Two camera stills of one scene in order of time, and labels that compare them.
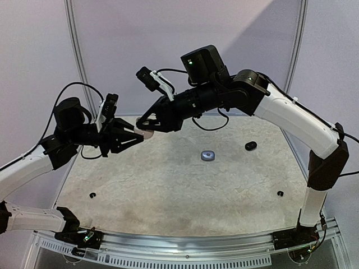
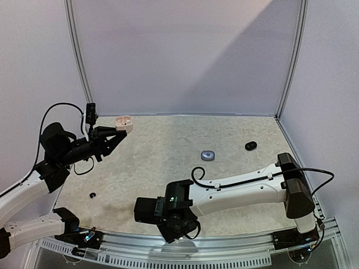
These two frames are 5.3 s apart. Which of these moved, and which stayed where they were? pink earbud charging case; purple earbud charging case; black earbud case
Moved: pink earbud charging case
Stayed: purple earbud charging case; black earbud case
